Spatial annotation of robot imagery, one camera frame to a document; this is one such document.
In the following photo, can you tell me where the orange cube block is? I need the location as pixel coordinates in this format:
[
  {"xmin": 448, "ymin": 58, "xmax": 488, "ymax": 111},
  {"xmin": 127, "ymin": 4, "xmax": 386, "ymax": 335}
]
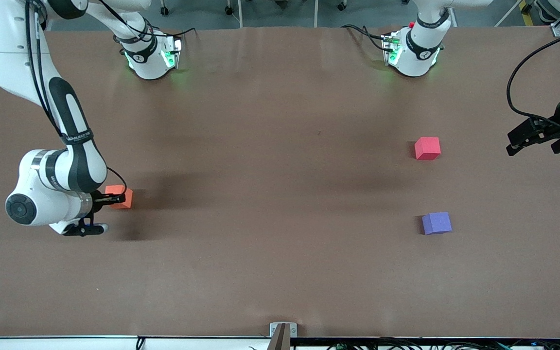
[{"xmin": 105, "ymin": 186, "xmax": 134, "ymax": 210}]

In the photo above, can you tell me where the red cube block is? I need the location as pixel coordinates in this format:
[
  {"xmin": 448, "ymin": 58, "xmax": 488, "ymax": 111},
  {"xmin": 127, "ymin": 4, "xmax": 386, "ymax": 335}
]
[{"xmin": 414, "ymin": 137, "xmax": 441, "ymax": 160}]

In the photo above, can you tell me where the purple cube block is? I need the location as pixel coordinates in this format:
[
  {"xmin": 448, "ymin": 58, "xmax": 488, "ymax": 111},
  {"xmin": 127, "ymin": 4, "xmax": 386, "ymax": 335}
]
[{"xmin": 421, "ymin": 211, "xmax": 453, "ymax": 235}]

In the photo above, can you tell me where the white table edge strip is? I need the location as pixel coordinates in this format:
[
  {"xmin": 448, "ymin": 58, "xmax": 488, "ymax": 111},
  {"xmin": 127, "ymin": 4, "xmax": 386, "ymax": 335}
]
[{"xmin": 0, "ymin": 336, "xmax": 272, "ymax": 350}]

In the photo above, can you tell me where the brown table cover sheet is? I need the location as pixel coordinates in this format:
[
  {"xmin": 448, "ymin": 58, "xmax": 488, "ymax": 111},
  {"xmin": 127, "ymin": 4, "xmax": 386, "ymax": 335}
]
[{"xmin": 0, "ymin": 26, "xmax": 560, "ymax": 339}]

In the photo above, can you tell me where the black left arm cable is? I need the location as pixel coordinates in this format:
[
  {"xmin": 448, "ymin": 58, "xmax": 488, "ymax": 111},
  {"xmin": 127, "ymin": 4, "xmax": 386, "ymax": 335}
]
[{"xmin": 506, "ymin": 27, "xmax": 560, "ymax": 135}]

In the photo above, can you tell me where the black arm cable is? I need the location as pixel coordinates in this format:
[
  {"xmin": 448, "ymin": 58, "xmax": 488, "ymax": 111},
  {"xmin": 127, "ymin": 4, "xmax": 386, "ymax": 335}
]
[
  {"xmin": 506, "ymin": 27, "xmax": 560, "ymax": 135},
  {"xmin": 23, "ymin": 0, "xmax": 129, "ymax": 196}
]

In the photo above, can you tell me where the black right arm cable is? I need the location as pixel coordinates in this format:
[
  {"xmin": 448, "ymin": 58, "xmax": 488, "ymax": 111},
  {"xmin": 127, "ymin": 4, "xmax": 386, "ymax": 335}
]
[{"xmin": 23, "ymin": 0, "xmax": 129, "ymax": 196}]

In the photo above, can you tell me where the black right base cable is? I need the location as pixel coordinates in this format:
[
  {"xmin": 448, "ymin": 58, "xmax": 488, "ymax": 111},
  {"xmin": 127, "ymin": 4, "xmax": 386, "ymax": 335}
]
[{"xmin": 99, "ymin": 0, "xmax": 197, "ymax": 47}]

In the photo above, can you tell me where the black base cable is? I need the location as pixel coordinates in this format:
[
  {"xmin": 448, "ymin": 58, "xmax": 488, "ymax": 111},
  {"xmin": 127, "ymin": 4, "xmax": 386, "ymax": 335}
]
[
  {"xmin": 99, "ymin": 0, "xmax": 197, "ymax": 47},
  {"xmin": 342, "ymin": 24, "xmax": 390, "ymax": 53}
]

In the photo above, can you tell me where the black left base cable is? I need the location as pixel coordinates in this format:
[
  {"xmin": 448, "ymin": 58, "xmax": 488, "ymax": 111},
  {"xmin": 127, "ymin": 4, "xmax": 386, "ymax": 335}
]
[{"xmin": 342, "ymin": 24, "xmax": 390, "ymax": 53}]

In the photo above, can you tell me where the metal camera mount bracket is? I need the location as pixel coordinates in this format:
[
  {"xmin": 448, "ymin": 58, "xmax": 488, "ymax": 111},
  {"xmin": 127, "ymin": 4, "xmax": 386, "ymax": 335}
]
[{"xmin": 266, "ymin": 322, "xmax": 298, "ymax": 350}]

